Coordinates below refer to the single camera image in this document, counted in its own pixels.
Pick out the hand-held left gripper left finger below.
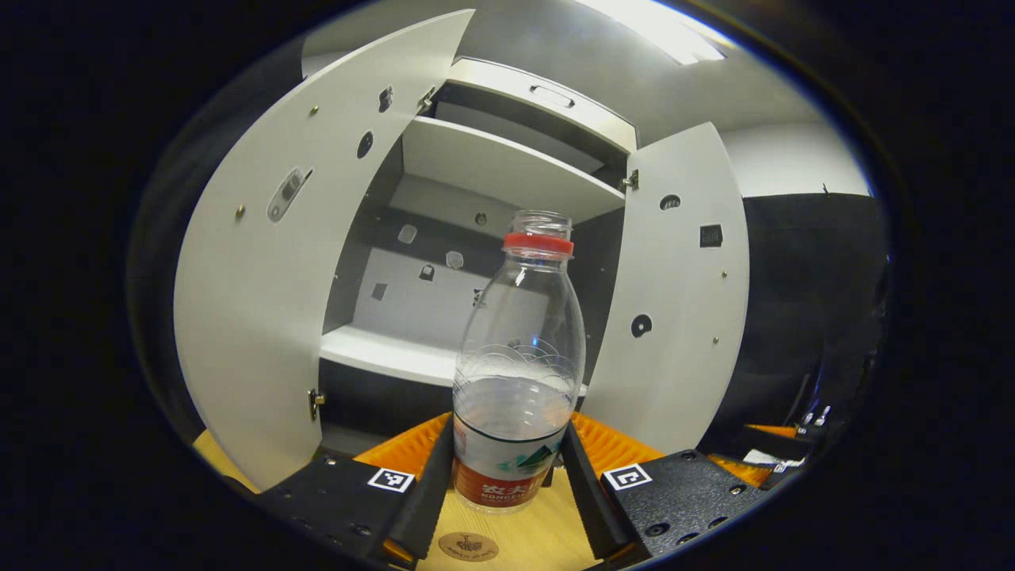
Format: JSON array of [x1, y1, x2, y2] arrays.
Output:
[[254, 411, 454, 568]]

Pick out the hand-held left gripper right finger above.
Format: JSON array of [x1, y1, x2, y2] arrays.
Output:
[[559, 411, 774, 565]]

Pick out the clear plastic bottle red label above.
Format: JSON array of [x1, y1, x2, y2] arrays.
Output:
[[452, 210, 588, 515]]

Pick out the round wooden coaster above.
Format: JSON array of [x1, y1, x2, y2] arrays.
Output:
[[439, 531, 500, 562]]

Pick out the white cabinet door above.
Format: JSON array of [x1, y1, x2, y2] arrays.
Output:
[[173, 8, 477, 492], [583, 121, 750, 457]]

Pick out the black backdrop cloth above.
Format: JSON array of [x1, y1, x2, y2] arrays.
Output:
[[127, 48, 893, 469]]

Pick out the white cabinet shelf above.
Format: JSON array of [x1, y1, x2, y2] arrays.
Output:
[[400, 117, 627, 225], [320, 324, 592, 397]]

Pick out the white cabinet drawer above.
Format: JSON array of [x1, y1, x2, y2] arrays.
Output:
[[446, 57, 638, 154]]

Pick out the long ceiling light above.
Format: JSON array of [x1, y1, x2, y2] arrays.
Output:
[[579, 0, 726, 64]]

